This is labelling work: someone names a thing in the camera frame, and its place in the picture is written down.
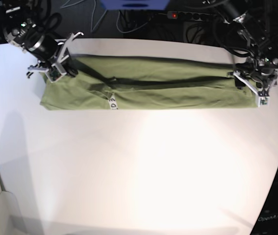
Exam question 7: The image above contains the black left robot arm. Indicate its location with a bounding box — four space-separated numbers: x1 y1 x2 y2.
41 13 278 110

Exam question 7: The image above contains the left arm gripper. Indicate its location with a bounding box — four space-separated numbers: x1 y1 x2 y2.
233 57 278 98

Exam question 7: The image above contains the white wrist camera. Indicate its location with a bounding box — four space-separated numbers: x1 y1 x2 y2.
255 96 270 108
45 67 64 83

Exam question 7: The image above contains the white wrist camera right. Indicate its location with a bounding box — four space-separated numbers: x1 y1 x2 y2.
45 67 64 83

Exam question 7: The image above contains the green T-shirt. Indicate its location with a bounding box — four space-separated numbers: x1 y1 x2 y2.
40 55 256 111

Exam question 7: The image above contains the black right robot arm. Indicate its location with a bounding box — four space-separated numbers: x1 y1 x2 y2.
0 0 83 83

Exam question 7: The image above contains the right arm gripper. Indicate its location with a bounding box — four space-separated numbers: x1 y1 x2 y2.
26 31 84 78

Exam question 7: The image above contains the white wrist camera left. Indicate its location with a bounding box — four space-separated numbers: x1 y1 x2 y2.
255 96 270 108

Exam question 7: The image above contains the blue box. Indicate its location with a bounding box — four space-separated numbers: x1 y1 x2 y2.
101 0 170 10

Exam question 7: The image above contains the black power strip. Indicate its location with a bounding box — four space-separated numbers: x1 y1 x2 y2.
165 11 216 22

